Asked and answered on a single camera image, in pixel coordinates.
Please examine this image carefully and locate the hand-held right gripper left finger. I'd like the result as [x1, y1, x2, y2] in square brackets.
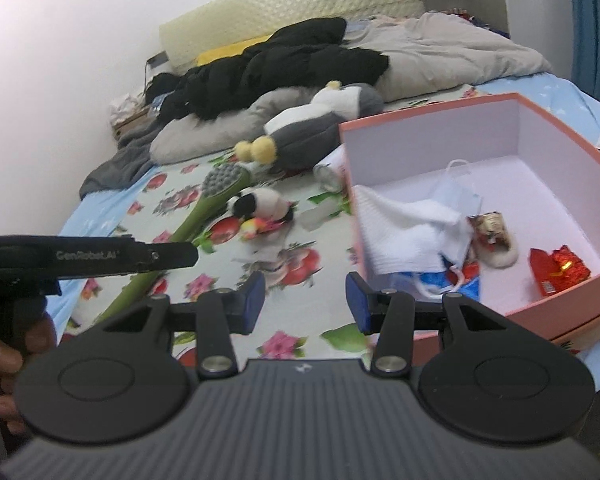
[102, 271, 267, 379]

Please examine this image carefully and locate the pink cardboard box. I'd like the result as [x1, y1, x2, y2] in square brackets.
[337, 92, 600, 357]

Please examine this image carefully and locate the light blue bed sheet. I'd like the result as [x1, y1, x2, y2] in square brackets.
[44, 72, 600, 396]

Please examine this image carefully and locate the silver spray can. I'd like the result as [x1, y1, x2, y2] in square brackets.
[313, 145, 349, 192]

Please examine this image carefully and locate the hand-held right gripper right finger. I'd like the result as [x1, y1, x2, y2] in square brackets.
[345, 272, 509, 379]

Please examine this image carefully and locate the blue snack packet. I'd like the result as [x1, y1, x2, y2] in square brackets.
[404, 259, 482, 305]

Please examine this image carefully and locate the brown cardboard box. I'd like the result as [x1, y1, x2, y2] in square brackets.
[114, 105, 157, 149]

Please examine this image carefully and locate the yellow pillow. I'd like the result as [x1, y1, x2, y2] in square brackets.
[195, 34, 277, 67]

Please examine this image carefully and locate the white crumpled paper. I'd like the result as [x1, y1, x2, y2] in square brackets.
[108, 93, 147, 127]

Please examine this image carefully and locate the blue face mask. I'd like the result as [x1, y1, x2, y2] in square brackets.
[414, 158, 484, 302]

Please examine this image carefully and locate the cream quilted headboard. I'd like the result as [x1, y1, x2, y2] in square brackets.
[158, 0, 426, 74]

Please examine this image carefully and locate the white wardrobe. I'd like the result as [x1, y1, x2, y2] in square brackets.
[416, 0, 577, 82]

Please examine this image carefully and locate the clear plastic packet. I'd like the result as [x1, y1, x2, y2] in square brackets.
[298, 198, 355, 231]

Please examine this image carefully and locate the grey duvet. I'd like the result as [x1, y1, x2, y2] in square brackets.
[149, 10, 554, 166]

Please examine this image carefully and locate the small beige plush slipper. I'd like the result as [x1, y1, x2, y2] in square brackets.
[467, 212, 520, 268]

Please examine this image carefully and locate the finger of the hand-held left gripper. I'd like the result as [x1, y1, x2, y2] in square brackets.
[132, 241, 200, 274]

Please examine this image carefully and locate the white towel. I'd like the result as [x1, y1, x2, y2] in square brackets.
[352, 184, 474, 274]

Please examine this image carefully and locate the green long-handled brush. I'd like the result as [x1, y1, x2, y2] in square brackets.
[92, 165, 254, 327]

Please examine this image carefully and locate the black puffer jacket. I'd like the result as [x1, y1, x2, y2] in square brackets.
[144, 16, 391, 122]

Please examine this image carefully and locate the fruit print bed sheet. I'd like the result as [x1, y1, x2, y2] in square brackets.
[55, 149, 383, 362]

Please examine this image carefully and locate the grey penguin plush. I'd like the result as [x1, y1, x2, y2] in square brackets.
[233, 80, 385, 172]

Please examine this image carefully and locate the dark grey cloth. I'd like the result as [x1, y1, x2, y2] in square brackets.
[78, 119, 172, 202]

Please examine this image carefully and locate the red foil packet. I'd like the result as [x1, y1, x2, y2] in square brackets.
[528, 247, 572, 297]

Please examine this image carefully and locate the person's left hand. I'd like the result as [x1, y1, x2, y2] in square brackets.
[0, 312, 57, 434]

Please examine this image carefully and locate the small panda plush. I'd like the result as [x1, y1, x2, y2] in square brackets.
[224, 187, 295, 224]

